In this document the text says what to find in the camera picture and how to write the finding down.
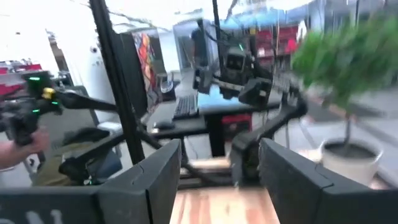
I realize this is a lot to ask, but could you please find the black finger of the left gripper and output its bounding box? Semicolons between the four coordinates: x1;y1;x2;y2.
238;78;274;106
193;67;214;95

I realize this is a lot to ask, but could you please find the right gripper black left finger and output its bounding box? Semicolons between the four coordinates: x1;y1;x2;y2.
98;139;182;224

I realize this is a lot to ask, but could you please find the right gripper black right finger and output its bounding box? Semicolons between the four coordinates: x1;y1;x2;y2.
259;138;398;224

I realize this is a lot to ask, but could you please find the person's forearm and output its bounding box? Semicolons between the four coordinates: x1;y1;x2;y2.
0;141;16;170

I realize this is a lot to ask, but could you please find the blue screen monitor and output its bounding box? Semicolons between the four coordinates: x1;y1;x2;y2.
172;18;224;114

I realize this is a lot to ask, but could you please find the black keyboard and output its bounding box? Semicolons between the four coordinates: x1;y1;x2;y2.
173;95;199;121

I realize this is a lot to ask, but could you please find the red box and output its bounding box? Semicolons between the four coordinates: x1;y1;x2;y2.
222;113;252;141

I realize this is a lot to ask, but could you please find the blue chair seat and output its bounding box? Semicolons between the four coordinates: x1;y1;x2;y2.
86;149;124;179

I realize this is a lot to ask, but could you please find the dark grey desk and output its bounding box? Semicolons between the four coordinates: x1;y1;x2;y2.
149;102;280;158

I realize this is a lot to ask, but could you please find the white plant pot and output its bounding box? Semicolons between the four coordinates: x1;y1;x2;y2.
320;138;384;185

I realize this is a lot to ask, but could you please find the black computer mouse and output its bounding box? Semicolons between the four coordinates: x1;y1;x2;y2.
154;119;175;131

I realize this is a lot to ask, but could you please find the colourful poster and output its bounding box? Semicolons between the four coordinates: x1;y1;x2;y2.
132;32;160;105

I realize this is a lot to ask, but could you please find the green leafy plant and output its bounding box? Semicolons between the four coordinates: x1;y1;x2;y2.
292;15;398;147

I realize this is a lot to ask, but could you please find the person's leg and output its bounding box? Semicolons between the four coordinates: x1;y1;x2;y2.
32;144;103;187

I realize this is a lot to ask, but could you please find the person's hand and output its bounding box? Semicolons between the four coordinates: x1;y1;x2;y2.
12;128;50;156

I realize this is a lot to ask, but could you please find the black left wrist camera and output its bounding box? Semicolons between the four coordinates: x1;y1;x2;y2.
224;49;249;75

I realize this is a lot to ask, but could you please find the black frame post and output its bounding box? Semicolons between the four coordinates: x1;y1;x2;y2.
89;0;146;166

